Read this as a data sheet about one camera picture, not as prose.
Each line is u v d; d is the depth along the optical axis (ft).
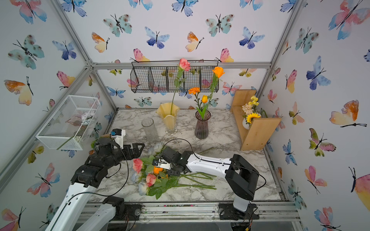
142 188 2.53
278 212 2.47
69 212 1.37
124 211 2.27
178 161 1.98
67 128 2.37
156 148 2.97
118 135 2.05
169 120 3.00
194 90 2.72
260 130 2.65
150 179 2.51
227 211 2.39
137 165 2.46
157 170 2.68
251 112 2.88
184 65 2.62
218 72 2.72
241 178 1.45
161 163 2.33
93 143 2.78
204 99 2.75
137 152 2.13
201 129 3.14
